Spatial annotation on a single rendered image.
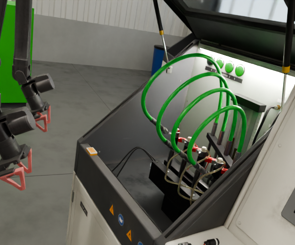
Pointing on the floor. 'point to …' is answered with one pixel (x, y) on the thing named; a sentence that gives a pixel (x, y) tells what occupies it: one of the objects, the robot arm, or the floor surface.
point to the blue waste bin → (157, 58)
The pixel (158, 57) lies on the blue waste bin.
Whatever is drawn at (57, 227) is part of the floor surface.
